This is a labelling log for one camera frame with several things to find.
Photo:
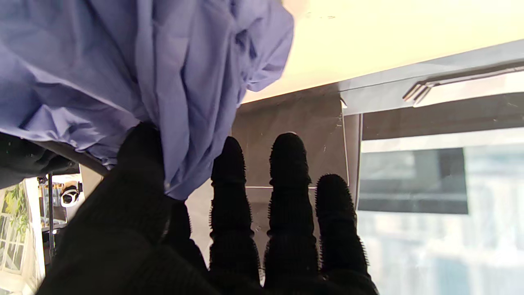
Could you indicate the blue-purple rain cover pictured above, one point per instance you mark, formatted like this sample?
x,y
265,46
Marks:
x,y
143,61

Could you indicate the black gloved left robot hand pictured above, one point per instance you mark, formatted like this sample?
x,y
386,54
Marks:
x,y
123,246

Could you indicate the black equipment stand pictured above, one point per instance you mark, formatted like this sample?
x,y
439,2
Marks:
x,y
50,213

